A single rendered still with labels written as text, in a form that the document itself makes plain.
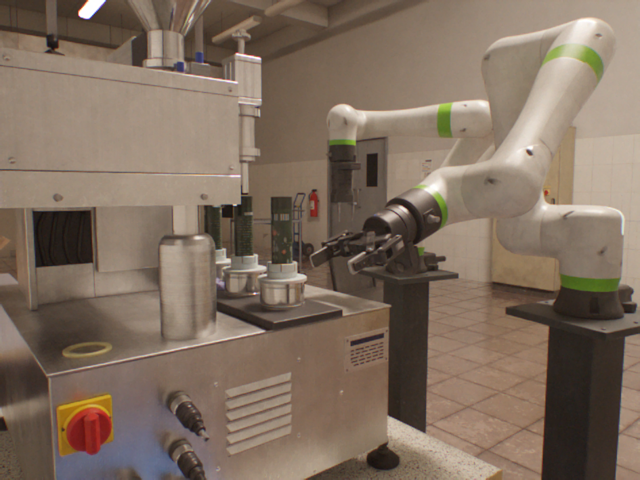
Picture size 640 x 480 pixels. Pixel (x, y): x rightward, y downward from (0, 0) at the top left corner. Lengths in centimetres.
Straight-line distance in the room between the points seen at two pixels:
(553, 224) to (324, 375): 73
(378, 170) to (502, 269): 291
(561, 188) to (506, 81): 490
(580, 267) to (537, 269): 493
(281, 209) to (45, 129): 31
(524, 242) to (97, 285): 95
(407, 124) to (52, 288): 125
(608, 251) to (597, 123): 513
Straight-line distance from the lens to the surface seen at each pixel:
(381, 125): 179
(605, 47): 118
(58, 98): 57
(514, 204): 87
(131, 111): 59
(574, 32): 118
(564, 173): 616
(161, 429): 62
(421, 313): 181
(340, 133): 170
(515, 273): 632
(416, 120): 174
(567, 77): 107
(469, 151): 186
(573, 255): 125
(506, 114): 126
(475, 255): 704
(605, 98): 635
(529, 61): 122
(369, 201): 841
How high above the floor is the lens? 120
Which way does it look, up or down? 5 degrees down
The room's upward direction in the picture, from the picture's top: straight up
